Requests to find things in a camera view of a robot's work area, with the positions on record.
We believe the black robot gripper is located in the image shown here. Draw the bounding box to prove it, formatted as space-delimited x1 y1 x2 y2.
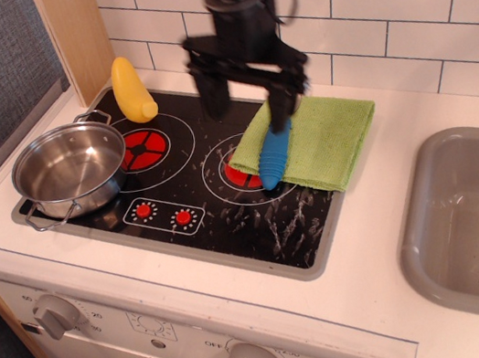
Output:
182 0 307 134

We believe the blue handled toy fork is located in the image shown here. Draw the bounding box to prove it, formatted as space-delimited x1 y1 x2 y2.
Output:
258 121 292 191

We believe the stainless steel pot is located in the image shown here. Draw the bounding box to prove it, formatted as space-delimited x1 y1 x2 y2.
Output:
12 110 127 232

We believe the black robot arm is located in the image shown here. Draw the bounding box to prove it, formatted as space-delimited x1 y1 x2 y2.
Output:
182 0 307 133

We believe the green folded cloth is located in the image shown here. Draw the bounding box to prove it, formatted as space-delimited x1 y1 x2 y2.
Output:
218 81 390 212

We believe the black toy stove top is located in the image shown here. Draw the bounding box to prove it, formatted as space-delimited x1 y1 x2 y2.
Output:
0 49 359 331

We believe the yellow toy banana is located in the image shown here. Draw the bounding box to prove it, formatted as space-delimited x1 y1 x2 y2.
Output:
111 57 159 123

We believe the right red stove knob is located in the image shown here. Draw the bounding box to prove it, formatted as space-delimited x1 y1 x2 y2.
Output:
174 210 193 226

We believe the red stove knob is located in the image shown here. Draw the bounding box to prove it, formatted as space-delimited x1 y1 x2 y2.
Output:
174 210 193 226
135 203 153 219

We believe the left red stove knob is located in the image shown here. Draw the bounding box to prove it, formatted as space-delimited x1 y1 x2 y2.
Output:
135 203 153 219

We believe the grey plastic sink basin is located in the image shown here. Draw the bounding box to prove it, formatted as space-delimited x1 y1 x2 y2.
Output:
400 127 479 314

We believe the left grey oven knob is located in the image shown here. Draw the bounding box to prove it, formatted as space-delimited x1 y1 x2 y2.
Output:
32 294 80 340

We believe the wooden side post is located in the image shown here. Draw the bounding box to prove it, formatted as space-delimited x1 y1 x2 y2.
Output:
34 0 115 107

